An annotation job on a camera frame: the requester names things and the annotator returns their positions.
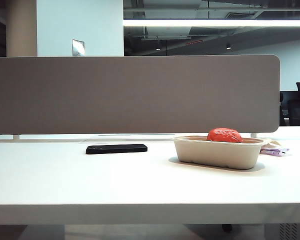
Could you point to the orange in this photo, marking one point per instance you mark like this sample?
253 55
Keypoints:
223 135

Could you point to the beige paper lunchbox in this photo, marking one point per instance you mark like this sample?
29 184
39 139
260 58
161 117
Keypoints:
216 154

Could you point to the grey fabric desk divider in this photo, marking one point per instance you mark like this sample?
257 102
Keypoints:
140 95

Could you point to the black smartphone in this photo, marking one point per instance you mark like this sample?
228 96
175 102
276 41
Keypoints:
116 149

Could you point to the black ceiling spotlight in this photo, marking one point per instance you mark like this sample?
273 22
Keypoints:
229 46

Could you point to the beige crumpled paper item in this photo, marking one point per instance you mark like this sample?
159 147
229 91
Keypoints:
274 142

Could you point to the purple white snack packet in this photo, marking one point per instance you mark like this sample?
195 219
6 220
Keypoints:
275 151

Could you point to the white vented cabinet panel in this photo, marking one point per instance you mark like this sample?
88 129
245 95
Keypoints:
288 231

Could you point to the silver wall switch plate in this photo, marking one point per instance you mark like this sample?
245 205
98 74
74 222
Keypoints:
78 47

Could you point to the white divider bracket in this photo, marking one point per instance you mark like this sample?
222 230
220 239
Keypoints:
253 135
16 137

